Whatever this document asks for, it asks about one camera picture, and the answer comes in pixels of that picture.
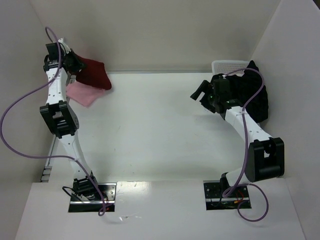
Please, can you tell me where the dark red t shirt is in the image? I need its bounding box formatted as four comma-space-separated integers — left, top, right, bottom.
75, 55, 112, 91

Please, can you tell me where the black t shirt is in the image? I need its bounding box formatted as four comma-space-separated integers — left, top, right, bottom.
224, 59, 270, 123

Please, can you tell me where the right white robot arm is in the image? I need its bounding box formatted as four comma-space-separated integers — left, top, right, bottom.
190, 76, 285, 198

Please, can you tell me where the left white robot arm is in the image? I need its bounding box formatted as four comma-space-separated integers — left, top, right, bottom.
39, 42, 99, 200

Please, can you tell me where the white plastic basket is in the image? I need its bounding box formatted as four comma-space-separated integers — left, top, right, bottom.
211, 60, 250, 75

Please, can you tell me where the pink folded t shirt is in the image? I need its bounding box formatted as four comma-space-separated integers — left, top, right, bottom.
66, 81, 105, 108

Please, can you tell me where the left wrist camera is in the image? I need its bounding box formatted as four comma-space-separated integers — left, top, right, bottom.
58, 37, 71, 55

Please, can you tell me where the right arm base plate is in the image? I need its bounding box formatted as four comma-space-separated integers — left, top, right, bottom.
203, 180, 252, 211

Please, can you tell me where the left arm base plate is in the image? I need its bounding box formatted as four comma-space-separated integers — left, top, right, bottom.
68, 183, 117, 213

